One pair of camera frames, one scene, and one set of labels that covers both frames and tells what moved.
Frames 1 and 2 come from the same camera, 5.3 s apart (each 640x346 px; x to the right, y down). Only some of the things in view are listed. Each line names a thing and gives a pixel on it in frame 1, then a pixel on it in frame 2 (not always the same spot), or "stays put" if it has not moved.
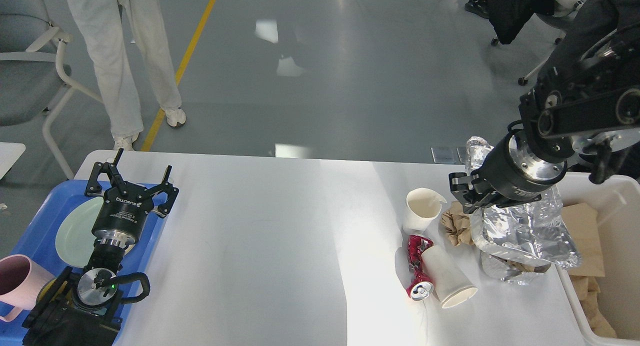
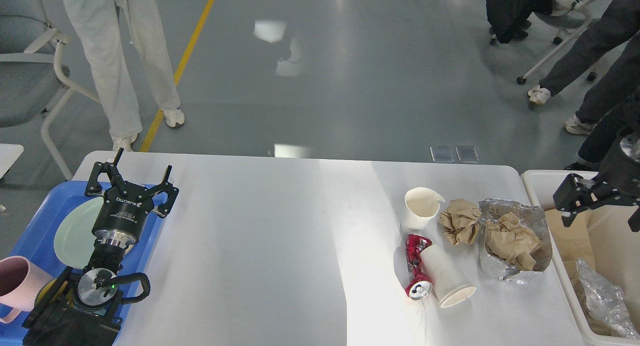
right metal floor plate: (462, 152) stays put
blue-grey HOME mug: (51, 292) stays put
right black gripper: (508, 174) → (617, 182)
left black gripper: (123, 215) stays put
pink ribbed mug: (21, 278) stays put
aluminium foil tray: (522, 242) → (606, 303)
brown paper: (525, 267) → (506, 238)
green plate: (75, 241) stays put
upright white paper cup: (423, 205) stays put
